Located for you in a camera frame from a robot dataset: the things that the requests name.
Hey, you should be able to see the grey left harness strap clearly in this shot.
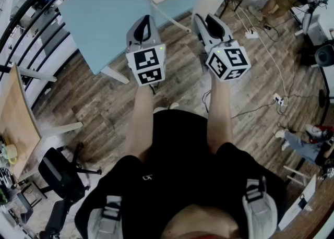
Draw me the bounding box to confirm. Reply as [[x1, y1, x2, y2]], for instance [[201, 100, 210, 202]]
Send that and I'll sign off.
[[88, 195, 124, 239]]

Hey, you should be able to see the grey right harness strap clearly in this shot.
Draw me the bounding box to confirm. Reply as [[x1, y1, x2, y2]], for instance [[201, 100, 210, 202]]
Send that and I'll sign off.
[[242, 177, 278, 239]]

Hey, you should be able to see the grey harness strap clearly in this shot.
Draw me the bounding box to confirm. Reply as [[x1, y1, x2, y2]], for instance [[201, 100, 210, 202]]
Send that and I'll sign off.
[[88, 195, 124, 239], [242, 177, 278, 239]]

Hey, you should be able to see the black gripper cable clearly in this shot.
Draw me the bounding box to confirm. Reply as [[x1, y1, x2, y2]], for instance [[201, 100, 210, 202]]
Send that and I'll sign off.
[[201, 89, 212, 114]]

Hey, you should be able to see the black t-shirt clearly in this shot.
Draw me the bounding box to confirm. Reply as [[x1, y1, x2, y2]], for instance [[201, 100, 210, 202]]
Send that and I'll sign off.
[[74, 109, 288, 239]]

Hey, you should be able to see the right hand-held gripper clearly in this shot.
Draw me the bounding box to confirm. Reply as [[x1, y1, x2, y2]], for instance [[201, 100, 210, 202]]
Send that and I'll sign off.
[[193, 13, 252, 84]]

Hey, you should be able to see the white power cable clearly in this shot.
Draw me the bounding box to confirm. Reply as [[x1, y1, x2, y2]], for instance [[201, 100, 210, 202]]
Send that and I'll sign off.
[[234, 5, 288, 98]]

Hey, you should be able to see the yellow green mug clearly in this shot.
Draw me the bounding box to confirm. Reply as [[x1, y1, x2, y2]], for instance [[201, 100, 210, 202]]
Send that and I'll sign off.
[[3, 143, 19, 166]]

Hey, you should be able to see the white power strip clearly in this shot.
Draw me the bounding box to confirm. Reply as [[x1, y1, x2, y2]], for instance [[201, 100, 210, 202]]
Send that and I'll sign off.
[[272, 92, 288, 107], [244, 27, 259, 40]]

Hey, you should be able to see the white coiled phone cord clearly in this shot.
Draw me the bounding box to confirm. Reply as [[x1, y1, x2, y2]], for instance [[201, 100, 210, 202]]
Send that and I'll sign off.
[[150, 0, 193, 34]]

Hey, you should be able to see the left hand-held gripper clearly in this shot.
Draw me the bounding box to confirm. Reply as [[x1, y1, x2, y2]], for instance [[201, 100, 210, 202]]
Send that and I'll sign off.
[[125, 15, 168, 87]]

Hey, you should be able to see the person's left forearm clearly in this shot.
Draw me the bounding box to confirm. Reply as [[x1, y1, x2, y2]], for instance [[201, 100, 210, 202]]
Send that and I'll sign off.
[[124, 83, 155, 163]]

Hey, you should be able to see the white table leg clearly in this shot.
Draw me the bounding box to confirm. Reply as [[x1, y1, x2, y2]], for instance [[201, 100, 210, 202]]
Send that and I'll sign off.
[[100, 65, 130, 85]]

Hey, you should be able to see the black office chair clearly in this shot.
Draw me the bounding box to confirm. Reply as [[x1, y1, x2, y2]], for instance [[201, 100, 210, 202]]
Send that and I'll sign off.
[[38, 142, 103, 200], [38, 198, 87, 239]]

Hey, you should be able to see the person's right forearm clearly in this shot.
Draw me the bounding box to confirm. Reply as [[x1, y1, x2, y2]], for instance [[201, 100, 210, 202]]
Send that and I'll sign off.
[[207, 75, 235, 156]]

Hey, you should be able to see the light wooden table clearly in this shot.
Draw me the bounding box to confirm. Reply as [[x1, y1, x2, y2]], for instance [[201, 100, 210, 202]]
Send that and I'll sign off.
[[0, 63, 43, 181]]

